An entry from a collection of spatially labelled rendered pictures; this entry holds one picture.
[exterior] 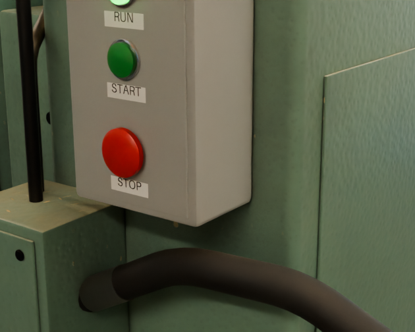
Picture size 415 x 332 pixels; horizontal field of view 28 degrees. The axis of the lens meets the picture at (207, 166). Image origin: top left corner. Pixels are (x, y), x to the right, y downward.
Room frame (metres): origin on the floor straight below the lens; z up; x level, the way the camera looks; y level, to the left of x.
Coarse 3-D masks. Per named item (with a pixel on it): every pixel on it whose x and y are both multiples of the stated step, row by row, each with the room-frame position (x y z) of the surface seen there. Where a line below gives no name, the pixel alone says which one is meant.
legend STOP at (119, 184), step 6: (114, 180) 0.48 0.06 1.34; (120, 180) 0.48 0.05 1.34; (126, 180) 0.48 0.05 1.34; (132, 180) 0.47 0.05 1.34; (114, 186) 0.48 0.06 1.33; (120, 186) 0.48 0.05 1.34; (126, 186) 0.48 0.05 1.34; (132, 186) 0.47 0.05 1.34; (138, 186) 0.47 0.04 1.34; (144, 186) 0.47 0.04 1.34; (126, 192) 0.48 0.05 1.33; (132, 192) 0.47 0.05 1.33; (138, 192) 0.47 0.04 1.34; (144, 192) 0.47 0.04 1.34
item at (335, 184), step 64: (64, 0) 0.59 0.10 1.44; (256, 0) 0.50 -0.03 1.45; (320, 0) 0.50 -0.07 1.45; (384, 0) 0.57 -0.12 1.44; (64, 64) 0.59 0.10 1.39; (256, 64) 0.49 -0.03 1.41; (320, 64) 0.50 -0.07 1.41; (384, 64) 0.57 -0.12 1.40; (64, 128) 0.60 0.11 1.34; (256, 128) 0.49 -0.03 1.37; (320, 128) 0.50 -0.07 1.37; (384, 128) 0.57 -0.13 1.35; (256, 192) 0.49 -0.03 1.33; (320, 192) 0.50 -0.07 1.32; (384, 192) 0.58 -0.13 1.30; (128, 256) 0.56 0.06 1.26; (256, 256) 0.49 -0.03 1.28; (320, 256) 0.50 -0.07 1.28; (384, 256) 0.58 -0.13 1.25; (128, 320) 0.56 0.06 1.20; (192, 320) 0.53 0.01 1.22; (256, 320) 0.49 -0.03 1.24; (384, 320) 0.59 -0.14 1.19
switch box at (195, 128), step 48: (96, 0) 0.49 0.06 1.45; (144, 0) 0.47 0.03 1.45; (192, 0) 0.45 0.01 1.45; (240, 0) 0.48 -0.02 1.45; (96, 48) 0.49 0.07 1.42; (144, 48) 0.47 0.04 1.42; (192, 48) 0.45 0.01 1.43; (240, 48) 0.48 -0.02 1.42; (96, 96) 0.49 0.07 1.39; (192, 96) 0.45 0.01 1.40; (240, 96) 0.48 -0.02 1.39; (96, 144) 0.49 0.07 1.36; (144, 144) 0.47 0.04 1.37; (192, 144) 0.45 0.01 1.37; (240, 144) 0.48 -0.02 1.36; (96, 192) 0.49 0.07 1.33; (192, 192) 0.45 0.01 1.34; (240, 192) 0.48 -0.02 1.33
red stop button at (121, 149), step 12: (108, 132) 0.47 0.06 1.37; (120, 132) 0.47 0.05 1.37; (132, 132) 0.47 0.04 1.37; (108, 144) 0.47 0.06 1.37; (120, 144) 0.47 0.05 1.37; (132, 144) 0.46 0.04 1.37; (108, 156) 0.47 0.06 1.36; (120, 156) 0.47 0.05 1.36; (132, 156) 0.46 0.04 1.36; (120, 168) 0.47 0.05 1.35; (132, 168) 0.46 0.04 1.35
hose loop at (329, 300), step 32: (160, 256) 0.49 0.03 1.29; (192, 256) 0.47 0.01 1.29; (224, 256) 0.46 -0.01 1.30; (96, 288) 0.51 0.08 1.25; (128, 288) 0.49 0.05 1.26; (160, 288) 0.49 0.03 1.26; (224, 288) 0.45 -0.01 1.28; (256, 288) 0.44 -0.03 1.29; (288, 288) 0.43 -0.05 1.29; (320, 288) 0.43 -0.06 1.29; (320, 320) 0.42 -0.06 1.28; (352, 320) 0.41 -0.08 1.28
